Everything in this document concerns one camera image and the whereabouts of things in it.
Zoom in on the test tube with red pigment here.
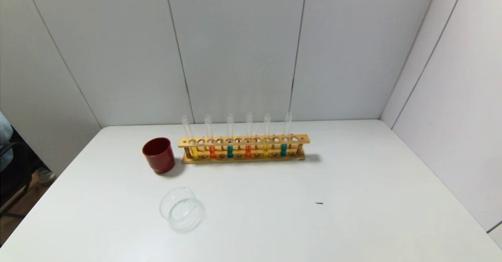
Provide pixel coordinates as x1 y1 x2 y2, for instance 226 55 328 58
204 114 217 159
245 112 253 158

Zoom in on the test tube with yellow pigment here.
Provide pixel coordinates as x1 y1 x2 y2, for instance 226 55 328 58
263 113 271 157
182 115 199 160

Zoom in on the wooden test tube rack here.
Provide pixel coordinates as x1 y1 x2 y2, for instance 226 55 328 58
178 134 311 164

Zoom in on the test tube with teal pigment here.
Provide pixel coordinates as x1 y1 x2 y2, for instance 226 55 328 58
280 112 293 156
227 113 235 158

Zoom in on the dark red cup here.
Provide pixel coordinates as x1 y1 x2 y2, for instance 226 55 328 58
142 137 176 175

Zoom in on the clear glass dish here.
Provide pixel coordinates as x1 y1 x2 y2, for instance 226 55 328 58
159 187 205 231

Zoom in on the grey shoe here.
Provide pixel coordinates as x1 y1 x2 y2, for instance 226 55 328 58
37 167 56 186

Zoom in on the light blue garment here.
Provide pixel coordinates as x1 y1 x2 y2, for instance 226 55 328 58
0 111 14 172

